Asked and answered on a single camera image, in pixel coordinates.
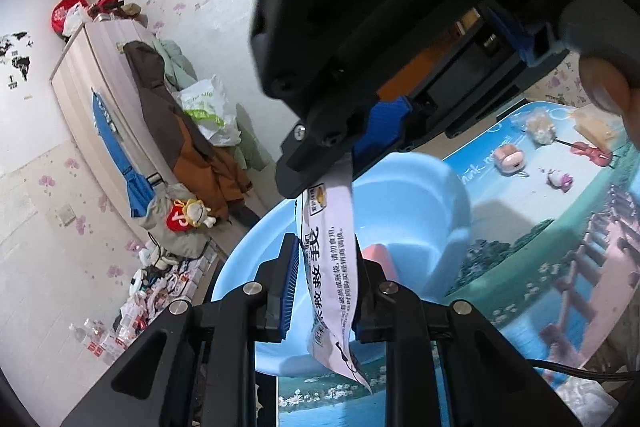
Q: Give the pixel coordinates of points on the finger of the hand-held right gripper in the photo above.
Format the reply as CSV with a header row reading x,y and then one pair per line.
x,y
320,152

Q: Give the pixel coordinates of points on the pink toy violin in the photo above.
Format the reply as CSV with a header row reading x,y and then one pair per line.
x,y
592,153

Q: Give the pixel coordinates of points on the person's right hand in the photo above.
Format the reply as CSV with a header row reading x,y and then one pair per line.
x,y
607,87

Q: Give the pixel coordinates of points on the brown hanging jacket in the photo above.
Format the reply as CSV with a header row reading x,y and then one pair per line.
x,y
170,117

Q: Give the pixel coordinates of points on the pink cylinder tumbler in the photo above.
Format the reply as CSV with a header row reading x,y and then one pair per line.
x,y
382,259

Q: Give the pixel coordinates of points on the black world map sticker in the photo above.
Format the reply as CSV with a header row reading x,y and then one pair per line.
x,y
15,57

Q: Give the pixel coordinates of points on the pile of dark clothes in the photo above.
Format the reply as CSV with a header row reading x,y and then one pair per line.
x,y
107,7

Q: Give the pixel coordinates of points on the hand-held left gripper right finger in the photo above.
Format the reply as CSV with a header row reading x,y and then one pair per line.
x,y
380,307

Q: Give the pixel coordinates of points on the bag of cotton swabs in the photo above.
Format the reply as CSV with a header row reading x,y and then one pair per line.
x,y
540,127

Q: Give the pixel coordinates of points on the red bag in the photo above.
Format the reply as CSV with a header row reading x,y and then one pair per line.
x,y
67,12

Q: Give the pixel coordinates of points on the light blue plastic basin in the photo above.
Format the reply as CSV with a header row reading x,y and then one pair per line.
x,y
425,207

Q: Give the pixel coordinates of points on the small pink gadget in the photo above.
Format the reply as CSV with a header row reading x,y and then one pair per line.
x,y
510,159

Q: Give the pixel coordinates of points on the light wooden wardrobe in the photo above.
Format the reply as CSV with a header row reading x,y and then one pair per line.
x,y
90,67

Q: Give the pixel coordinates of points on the pale green hanging jacket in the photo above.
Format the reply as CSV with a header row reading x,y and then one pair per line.
x,y
175,62

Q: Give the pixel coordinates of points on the white duck print packet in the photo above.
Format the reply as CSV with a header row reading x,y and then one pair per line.
x,y
330,232

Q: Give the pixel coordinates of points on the pile of small bottles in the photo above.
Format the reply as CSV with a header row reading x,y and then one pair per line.
x,y
150,297

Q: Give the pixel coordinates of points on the beige cloth bag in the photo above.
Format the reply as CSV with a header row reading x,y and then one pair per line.
x,y
165,232

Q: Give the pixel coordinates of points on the blue hanging garment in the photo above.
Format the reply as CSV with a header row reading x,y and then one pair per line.
x,y
117,152

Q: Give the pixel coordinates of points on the small pink white figurine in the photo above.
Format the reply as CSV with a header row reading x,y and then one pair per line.
x,y
559,179

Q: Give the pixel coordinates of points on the white wall socket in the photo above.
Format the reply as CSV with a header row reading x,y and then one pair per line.
x,y
65,214

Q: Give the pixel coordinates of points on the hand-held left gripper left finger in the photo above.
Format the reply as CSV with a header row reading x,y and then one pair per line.
x,y
290,287

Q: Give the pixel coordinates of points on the red white plush toy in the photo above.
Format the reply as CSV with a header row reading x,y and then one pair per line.
x,y
190,214

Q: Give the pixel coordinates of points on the white green plastic bag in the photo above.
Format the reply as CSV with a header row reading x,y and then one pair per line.
x,y
207,107

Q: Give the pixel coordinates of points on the clear plastic food box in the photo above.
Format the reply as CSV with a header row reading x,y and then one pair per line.
x,y
595,127

